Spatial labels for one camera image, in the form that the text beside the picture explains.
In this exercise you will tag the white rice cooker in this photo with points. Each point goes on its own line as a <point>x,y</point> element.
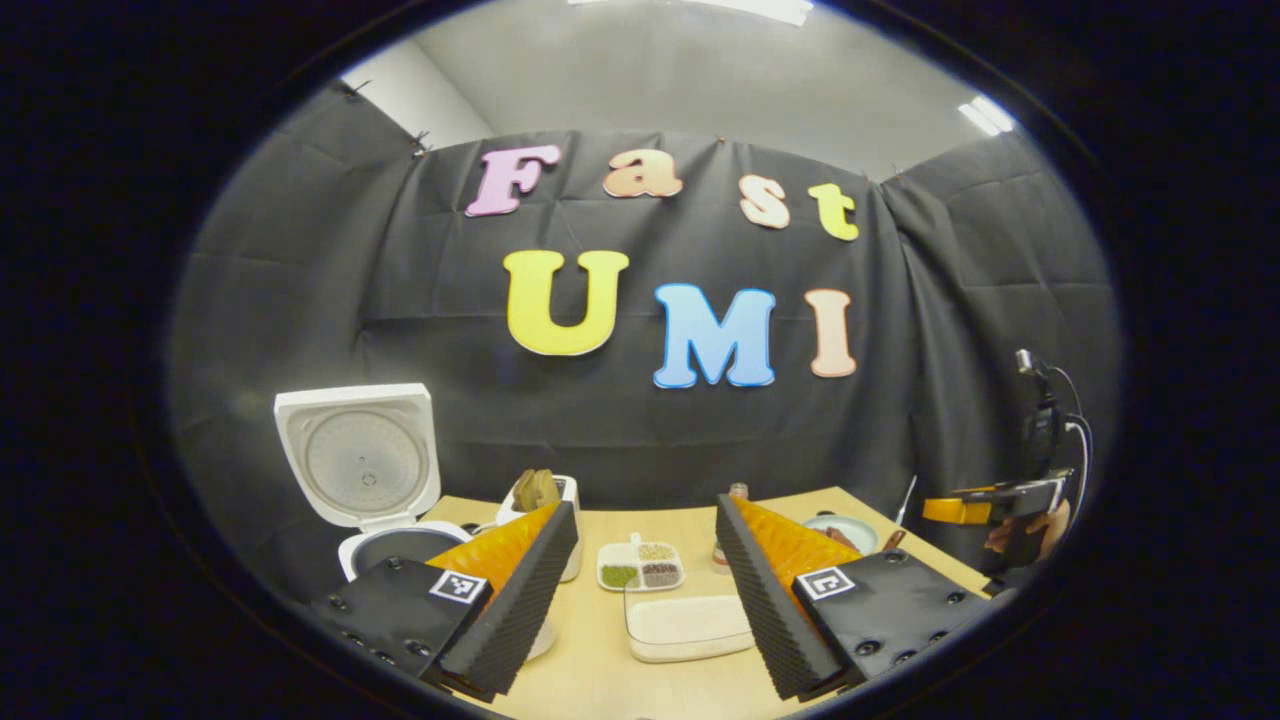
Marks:
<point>360,460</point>

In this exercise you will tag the white toaster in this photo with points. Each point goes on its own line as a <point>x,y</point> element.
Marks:
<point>568,492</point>

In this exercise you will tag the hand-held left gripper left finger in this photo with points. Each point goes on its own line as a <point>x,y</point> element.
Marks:
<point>520,610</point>

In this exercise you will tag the white divided bean dish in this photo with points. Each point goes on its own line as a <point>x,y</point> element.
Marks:
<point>615,553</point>

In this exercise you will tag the black backdrop cloth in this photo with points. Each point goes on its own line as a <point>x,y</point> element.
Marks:
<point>350,300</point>

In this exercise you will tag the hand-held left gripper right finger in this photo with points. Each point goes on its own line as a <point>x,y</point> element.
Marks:
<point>768,610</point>

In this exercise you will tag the pale green plate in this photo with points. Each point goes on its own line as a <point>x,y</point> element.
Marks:
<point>825,525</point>

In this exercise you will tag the clear plastic bottle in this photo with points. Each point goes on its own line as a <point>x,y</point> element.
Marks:
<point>738,491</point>

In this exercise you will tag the brown bread slice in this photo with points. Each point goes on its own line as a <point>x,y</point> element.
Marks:
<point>523,492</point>
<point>547,488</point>

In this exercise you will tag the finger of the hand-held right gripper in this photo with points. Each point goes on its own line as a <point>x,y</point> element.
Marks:
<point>1020,497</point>

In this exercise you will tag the red meat slice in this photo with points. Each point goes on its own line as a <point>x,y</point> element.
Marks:
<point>845,540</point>

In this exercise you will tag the clear rice container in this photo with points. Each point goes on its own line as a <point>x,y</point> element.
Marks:
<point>685,625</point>

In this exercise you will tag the ceiling light panel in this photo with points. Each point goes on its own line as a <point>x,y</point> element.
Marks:
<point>985,115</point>
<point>700,8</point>

